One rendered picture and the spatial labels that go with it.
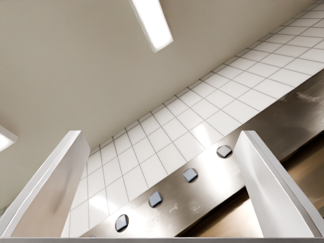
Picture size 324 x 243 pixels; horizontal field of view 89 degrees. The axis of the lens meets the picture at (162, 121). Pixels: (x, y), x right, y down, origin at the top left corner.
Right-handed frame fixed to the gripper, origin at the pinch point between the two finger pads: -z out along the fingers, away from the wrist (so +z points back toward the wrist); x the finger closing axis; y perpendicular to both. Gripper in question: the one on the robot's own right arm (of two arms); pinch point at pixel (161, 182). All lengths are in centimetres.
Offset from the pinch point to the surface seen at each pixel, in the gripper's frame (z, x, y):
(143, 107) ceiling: -84, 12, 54
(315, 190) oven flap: -19, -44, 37
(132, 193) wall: -31, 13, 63
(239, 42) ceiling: -115, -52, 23
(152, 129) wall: -66, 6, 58
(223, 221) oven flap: -16, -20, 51
